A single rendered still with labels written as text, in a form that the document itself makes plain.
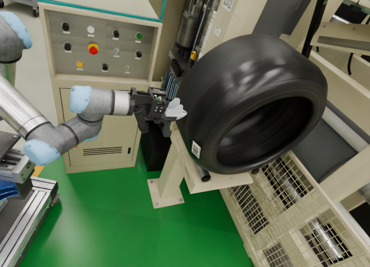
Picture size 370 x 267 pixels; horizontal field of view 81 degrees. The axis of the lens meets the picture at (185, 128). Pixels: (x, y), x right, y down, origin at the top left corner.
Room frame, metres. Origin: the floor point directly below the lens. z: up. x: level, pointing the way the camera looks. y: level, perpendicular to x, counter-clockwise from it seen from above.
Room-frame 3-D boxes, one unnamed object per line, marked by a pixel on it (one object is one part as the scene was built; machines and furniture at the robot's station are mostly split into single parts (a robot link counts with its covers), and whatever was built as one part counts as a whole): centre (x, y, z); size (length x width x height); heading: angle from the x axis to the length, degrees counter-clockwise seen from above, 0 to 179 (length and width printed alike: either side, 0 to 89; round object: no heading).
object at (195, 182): (0.76, -0.07, 0.84); 0.36 x 0.09 x 0.06; 33
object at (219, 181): (0.83, -0.19, 0.80); 0.37 x 0.36 x 0.02; 123
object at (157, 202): (1.03, -0.04, 0.01); 0.27 x 0.27 x 0.02; 33
